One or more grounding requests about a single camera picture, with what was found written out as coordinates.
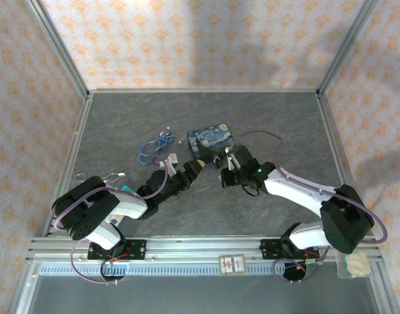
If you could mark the aluminium frame post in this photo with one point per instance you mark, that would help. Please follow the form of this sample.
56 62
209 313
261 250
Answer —
56 42
348 42

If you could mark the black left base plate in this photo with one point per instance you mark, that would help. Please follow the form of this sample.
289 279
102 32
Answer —
138 249

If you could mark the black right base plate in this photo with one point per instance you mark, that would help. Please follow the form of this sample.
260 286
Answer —
268 248

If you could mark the clear bag with white item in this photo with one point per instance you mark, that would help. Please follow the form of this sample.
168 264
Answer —
357 263

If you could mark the printed card label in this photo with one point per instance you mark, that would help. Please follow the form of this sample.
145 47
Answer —
231 264

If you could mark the aluminium front rail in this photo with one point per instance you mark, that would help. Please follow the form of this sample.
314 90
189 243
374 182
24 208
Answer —
203 248

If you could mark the aluminium side rail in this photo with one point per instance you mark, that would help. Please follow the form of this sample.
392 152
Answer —
69 163
332 131

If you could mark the aluminium back rail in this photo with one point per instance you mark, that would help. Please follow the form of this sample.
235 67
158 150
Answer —
203 90

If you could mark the silver scissors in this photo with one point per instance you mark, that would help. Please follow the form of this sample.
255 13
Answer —
79 177

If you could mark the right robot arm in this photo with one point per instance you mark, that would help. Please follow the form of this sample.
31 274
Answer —
294 189

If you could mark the starry night print box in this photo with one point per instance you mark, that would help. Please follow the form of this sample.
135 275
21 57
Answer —
213 137

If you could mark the teal packet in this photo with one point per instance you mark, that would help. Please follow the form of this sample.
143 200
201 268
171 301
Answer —
126 189

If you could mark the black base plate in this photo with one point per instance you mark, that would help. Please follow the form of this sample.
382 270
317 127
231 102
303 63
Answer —
268 248
138 249

